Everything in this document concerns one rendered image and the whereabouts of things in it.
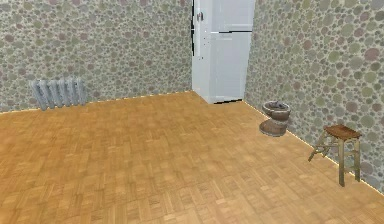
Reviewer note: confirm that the grey radiator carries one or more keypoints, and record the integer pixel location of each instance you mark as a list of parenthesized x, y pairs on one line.
[(58, 93)]

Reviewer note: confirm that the silver door knob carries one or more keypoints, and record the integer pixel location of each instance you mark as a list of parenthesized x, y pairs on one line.
[(200, 16)]

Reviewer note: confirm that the brown wooden stool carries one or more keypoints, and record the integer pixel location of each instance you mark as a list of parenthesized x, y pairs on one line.
[(343, 143)]

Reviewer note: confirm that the white room door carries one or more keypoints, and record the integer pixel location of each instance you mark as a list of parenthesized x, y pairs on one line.
[(223, 60)]

